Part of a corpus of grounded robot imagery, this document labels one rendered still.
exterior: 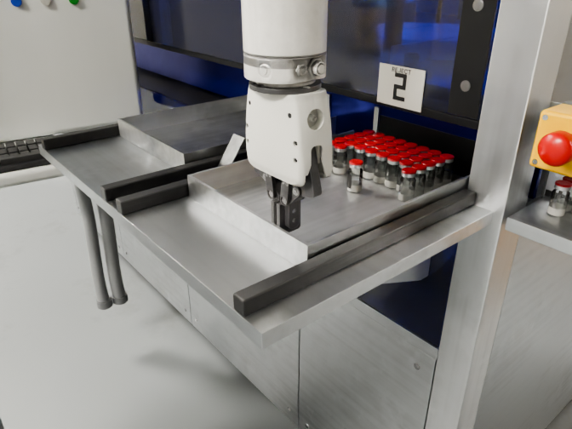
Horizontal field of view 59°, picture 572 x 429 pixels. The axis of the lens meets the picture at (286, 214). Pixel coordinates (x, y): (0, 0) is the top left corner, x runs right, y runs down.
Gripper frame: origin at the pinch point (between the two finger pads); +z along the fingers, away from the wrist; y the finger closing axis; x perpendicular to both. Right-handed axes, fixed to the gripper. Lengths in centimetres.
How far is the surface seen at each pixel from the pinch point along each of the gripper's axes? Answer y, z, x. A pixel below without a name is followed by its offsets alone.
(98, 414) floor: 76, 92, 9
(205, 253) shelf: 4.8, 4.3, 8.4
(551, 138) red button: -17.5, -8.4, -24.7
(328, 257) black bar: -7.5, 2.3, 0.1
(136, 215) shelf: 19.3, 4.2, 10.5
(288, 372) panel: 33, 67, -28
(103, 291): 98, 67, -5
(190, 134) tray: 45.3, 4.0, -12.8
